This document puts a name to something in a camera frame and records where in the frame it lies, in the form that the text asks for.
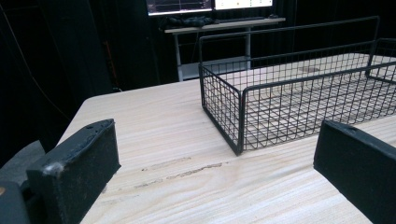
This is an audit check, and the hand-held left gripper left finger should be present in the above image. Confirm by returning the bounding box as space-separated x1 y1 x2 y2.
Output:
25 118 121 224

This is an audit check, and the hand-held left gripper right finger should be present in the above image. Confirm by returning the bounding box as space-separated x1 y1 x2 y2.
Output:
313 119 396 224

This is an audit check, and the black keyboard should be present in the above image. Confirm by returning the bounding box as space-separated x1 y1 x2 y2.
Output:
214 16 266 24

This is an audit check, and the dark cloth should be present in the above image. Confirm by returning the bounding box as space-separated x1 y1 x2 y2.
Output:
159 15 216 31

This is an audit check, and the dark-screen monitor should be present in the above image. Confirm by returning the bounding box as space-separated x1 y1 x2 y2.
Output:
145 0 214 17

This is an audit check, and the bright-screen monitor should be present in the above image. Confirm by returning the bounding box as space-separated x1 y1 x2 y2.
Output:
213 0 275 11

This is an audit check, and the white standing desk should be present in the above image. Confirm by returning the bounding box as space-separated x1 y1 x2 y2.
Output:
163 17 287 82

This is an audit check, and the black wire basket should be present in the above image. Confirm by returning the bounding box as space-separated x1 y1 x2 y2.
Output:
198 15 396 157

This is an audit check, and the thin dark cable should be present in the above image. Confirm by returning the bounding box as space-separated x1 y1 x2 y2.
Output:
0 3 72 121

